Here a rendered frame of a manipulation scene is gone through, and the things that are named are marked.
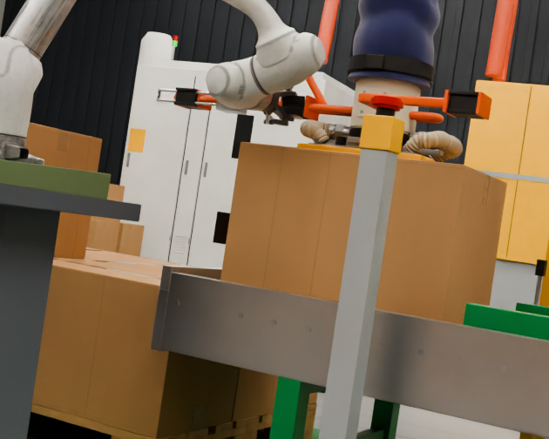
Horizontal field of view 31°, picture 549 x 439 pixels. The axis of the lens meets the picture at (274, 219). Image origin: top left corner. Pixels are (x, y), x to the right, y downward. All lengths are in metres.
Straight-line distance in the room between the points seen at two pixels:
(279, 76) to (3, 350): 0.88
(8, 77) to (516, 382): 1.25
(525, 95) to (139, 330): 7.68
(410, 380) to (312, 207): 0.53
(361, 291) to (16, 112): 0.85
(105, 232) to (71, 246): 6.68
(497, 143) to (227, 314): 7.77
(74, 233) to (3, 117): 1.07
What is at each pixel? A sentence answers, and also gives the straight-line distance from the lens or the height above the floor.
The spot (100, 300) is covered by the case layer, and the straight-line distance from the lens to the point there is 2.73.
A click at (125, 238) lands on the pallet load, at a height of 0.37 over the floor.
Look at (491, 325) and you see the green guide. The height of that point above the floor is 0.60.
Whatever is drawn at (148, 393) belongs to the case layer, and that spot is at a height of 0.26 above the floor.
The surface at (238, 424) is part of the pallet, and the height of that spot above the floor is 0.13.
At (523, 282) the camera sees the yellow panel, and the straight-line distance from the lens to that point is 9.86.
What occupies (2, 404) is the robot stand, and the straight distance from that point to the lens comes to 2.24.
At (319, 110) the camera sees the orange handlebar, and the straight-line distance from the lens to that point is 2.63.
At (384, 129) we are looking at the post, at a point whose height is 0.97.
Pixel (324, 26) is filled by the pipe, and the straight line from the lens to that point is 10.42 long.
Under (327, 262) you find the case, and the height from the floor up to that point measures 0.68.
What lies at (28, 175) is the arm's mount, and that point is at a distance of 2.13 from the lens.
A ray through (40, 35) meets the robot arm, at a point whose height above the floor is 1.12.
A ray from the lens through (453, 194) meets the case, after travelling 2.28.
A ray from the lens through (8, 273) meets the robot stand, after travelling 2.18.
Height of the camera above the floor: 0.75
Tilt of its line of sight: level
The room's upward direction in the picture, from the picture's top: 8 degrees clockwise
